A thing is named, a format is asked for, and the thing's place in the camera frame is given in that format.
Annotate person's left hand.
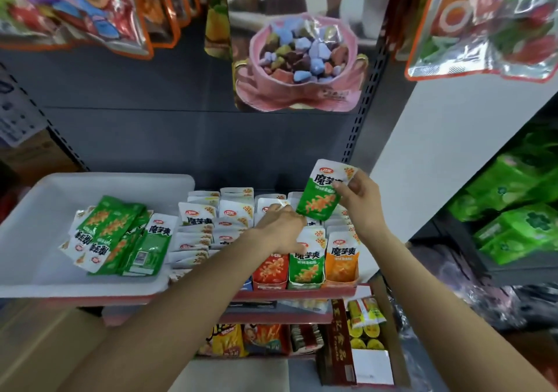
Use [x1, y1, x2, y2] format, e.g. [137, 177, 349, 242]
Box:
[244, 203, 308, 258]

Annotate person's right hand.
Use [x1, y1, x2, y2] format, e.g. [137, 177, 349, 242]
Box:
[333, 171, 389, 242]

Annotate red konjac snack packet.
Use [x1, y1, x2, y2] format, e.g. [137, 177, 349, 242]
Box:
[255, 253, 289, 289]

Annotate blue konjac snack packet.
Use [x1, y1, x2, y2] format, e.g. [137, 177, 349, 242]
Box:
[218, 203, 254, 230]

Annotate blue display box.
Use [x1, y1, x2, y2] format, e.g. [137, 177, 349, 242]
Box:
[213, 187, 256, 291]

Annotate red display box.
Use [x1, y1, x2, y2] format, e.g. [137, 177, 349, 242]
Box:
[253, 194, 291, 291]

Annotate orange snack packet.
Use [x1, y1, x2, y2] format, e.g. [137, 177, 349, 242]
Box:
[325, 231, 360, 284]

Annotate green display box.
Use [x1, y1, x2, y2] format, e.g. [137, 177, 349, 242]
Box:
[288, 191, 329, 291]

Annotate orange display box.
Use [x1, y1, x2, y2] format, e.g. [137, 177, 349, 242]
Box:
[324, 204, 363, 286]

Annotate gold display box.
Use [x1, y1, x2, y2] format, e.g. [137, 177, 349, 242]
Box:
[167, 190, 221, 282]

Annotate pile of snack packets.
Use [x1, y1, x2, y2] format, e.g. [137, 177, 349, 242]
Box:
[59, 196, 180, 277]

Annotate white plastic bin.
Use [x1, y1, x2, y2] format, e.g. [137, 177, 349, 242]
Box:
[0, 173, 196, 299]

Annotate person's left forearm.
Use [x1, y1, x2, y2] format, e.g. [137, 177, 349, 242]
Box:
[61, 239, 271, 392]

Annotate person's right forearm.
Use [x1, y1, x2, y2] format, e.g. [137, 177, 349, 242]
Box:
[366, 226, 558, 392]

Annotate hanging yellow green snack bags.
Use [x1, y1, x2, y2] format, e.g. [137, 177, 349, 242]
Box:
[205, 0, 232, 60]

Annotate orange-edged clear candy bag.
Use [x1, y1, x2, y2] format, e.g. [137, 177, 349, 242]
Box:
[388, 0, 558, 84]

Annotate plain brown cardboard carton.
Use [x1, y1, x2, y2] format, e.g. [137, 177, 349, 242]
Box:
[0, 130, 84, 186]

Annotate white blue carton box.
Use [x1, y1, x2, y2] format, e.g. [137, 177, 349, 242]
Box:
[0, 82, 49, 149]

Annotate row of orange chip bags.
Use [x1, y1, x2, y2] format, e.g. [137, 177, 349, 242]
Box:
[199, 322, 326, 358]

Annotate hanging pink candy bag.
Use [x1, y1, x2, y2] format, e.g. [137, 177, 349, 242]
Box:
[234, 15, 370, 114]

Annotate dark red white-label carton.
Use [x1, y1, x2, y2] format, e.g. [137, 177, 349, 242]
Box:
[316, 274, 411, 387]

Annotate black plastic wrapped bundle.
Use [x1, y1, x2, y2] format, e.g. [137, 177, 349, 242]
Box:
[392, 246, 558, 336]

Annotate stack of green packs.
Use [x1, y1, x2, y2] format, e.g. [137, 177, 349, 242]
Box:
[446, 130, 558, 267]

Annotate orange trimmed colourful candy bag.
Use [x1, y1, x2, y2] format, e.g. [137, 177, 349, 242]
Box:
[0, 0, 206, 60]

